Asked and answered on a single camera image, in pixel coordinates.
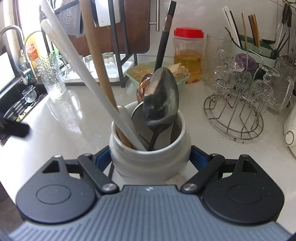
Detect bunch of upright chopsticks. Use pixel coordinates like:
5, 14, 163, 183
222, 6, 262, 48

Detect yellow detergent bottle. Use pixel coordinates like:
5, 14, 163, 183
26, 39, 43, 69

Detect small steel faucet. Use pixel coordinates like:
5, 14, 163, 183
23, 30, 43, 63

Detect tall textured glass mug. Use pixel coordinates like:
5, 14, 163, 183
35, 52, 70, 100

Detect wooden chopstick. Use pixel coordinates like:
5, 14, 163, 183
79, 0, 133, 149

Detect clear drinking glass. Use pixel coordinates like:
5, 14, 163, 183
84, 55, 97, 70

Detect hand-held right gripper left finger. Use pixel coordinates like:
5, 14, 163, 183
35, 148, 120, 194

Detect green plastic basket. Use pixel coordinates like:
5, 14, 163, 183
126, 61, 190, 88

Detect red lid plastic jar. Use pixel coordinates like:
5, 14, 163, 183
173, 27, 205, 84

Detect black kitchen sink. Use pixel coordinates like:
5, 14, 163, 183
0, 81, 49, 146

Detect small wine glass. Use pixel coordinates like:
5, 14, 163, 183
22, 85, 37, 103

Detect large clear glass mug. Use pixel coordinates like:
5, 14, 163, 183
269, 55, 296, 115

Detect row of hanging utensils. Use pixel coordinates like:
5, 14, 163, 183
274, 0, 296, 63

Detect steel spoon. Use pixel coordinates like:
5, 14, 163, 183
142, 67, 180, 151

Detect sink drain rack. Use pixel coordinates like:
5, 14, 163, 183
5, 97, 35, 121

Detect tall steel kitchen faucet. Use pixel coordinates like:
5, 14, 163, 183
0, 25, 38, 81

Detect white electric pot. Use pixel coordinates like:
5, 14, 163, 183
283, 109, 296, 159

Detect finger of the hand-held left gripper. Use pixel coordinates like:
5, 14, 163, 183
0, 118, 30, 139

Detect green chopstick holder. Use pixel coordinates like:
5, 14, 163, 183
231, 35, 285, 61

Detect white plastic board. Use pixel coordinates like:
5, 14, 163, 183
0, 52, 17, 80

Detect white ceramic spoon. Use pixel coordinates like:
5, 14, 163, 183
116, 105, 140, 144

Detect patterned clear glass cup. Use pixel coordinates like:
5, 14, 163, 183
215, 48, 252, 91
251, 64, 281, 109

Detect white ceramic mug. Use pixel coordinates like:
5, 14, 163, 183
109, 101, 192, 180

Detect dark wooden cutting board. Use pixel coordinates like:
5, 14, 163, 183
69, 0, 160, 56

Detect clear glass with red mark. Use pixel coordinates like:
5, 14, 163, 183
102, 52, 117, 77

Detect rose gold spoon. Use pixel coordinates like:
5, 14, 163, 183
136, 73, 153, 105

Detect clear glass pitcher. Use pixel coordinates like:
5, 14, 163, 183
203, 34, 234, 93

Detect black metal rack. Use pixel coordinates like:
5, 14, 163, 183
53, 0, 139, 88

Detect dry noodle bundle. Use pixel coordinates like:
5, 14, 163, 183
131, 64, 189, 80

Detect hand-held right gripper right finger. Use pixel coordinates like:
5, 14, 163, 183
181, 146, 263, 193

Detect black chopstick with brown band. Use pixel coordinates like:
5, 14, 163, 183
153, 0, 177, 73

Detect purple plastic lid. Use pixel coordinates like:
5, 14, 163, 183
235, 53, 257, 72

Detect white chopstick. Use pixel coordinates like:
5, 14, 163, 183
39, 0, 121, 116
40, 19, 148, 151

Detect wire cup rack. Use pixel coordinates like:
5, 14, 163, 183
203, 53, 278, 141

